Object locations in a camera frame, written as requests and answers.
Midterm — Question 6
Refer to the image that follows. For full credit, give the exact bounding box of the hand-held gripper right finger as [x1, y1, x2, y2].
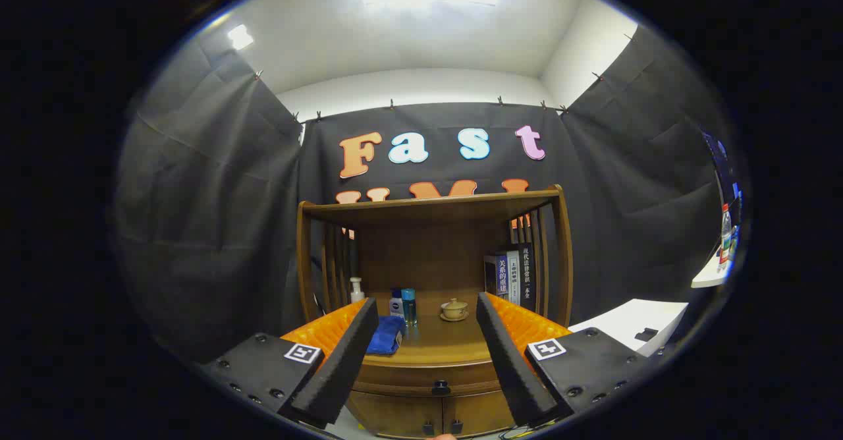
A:
[476, 291, 653, 427]

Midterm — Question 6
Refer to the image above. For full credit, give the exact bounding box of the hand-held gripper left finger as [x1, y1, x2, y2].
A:
[201, 297, 380, 429]

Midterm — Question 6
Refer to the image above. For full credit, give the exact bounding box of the wooden drawer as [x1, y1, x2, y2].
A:
[352, 361, 504, 399]

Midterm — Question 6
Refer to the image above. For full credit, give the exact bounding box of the wooden countertop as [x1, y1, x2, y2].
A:
[316, 289, 551, 370]

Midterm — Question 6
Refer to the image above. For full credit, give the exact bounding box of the folded blue towel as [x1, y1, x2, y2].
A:
[366, 316, 407, 356]

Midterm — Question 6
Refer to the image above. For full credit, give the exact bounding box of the book with pale grey spine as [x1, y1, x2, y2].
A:
[506, 250, 522, 307]

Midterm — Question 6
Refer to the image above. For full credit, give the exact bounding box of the book with blue spine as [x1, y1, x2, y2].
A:
[484, 254, 509, 302]

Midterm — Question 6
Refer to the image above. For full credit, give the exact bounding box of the book with black spine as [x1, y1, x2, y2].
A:
[518, 242, 537, 312]

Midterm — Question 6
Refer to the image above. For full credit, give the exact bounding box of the white box unit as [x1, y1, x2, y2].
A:
[568, 298, 689, 358]

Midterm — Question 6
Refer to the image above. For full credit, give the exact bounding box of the black backdrop cloth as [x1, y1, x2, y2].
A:
[113, 25, 725, 362]

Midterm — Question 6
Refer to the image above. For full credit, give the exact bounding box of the white side shelf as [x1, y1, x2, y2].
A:
[690, 249, 738, 289]

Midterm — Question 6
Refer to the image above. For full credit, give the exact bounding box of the clear plastic drink bottle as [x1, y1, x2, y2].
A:
[719, 203, 734, 273]

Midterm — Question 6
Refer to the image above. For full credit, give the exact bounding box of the small square ceiling light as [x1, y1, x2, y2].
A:
[227, 24, 255, 51]

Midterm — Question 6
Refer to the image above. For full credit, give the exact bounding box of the wooden cabinet with shelf frame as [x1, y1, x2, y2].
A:
[296, 185, 574, 439]

